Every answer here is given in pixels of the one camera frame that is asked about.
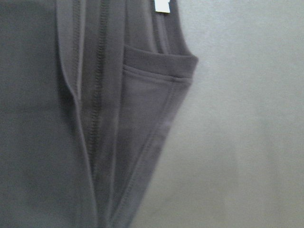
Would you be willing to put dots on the dark brown t-shirt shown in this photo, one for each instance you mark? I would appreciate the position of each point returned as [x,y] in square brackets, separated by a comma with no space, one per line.
[88,92]

